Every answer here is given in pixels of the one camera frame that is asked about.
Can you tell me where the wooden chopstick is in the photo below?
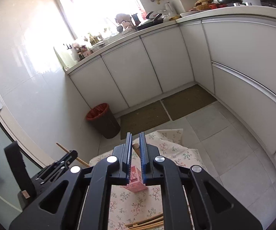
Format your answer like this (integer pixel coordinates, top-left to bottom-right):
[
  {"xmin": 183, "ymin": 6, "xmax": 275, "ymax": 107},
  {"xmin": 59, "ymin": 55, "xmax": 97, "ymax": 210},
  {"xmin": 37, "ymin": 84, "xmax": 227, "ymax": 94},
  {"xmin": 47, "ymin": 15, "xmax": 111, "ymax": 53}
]
[
  {"xmin": 56, "ymin": 142, "xmax": 91, "ymax": 168},
  {"xmin": 125, "ymin": 213, "xmax": 164, "ymax": 229}
]

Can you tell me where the pink perforated utensil holder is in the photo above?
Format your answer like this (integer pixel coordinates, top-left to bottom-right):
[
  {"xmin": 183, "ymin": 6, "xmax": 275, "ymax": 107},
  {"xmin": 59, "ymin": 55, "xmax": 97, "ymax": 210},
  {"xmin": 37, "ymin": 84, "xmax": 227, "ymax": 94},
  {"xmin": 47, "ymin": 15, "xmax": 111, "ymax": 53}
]
[{"xmin": 122, "ymin": 166, "xmax": 147, "ymax": 193}]

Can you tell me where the left green floor mat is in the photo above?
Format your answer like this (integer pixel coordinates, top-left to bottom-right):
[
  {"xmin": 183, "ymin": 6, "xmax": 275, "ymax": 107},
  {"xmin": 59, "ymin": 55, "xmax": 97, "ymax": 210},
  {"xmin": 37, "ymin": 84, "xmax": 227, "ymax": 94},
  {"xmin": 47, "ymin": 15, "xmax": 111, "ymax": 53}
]
[{"xmin": 120, "ymin": 101, "xmax": 170, "ymax": 140}]

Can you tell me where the green floor mat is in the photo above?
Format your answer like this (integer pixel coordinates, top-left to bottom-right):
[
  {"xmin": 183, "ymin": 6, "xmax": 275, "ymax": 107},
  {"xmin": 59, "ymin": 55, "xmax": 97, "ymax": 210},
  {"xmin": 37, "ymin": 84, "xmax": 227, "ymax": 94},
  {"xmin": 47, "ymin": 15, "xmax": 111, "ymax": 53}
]
[
  {"xmin": 120, "ymin": 101, "xmax": 170, "ymax": 140},
  {"xmin": 162, "ymin": 85, "xmax": 217, "ymax": 121}
]

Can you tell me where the brown trash bin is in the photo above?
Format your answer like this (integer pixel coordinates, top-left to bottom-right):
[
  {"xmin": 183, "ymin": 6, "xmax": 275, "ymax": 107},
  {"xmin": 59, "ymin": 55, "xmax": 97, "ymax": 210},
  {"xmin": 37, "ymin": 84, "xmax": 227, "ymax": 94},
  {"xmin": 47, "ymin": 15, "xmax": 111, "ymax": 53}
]
[{"xmin": 86, "ymin": 103, "xmax": 120, "ymax": 139}]

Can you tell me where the right green floor mat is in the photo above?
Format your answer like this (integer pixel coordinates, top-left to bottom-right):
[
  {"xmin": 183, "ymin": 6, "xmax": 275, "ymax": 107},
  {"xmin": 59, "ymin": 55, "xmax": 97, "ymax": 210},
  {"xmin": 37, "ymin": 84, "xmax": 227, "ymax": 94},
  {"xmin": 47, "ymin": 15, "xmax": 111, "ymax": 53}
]
[{"xmin": 162, "ymin": 85, "xmax": 217, "ymax": 121}]

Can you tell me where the wooden chopstick on table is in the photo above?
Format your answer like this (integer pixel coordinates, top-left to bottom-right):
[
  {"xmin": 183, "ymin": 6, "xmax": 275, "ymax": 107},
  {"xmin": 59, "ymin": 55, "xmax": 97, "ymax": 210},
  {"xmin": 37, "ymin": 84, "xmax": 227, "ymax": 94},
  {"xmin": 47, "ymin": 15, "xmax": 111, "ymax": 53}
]
[{"xmin": 125, "ymin": 213, "xmax": 164, "ymax": 229}]

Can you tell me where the black frying pan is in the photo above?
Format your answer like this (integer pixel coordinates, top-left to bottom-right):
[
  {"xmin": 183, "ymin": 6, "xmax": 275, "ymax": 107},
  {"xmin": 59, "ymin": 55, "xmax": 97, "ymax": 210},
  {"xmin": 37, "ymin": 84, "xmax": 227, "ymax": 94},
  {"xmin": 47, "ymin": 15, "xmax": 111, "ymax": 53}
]
[{"xmin": 137, "ymin": 13, "xmax": 164, "ymax": 31}]

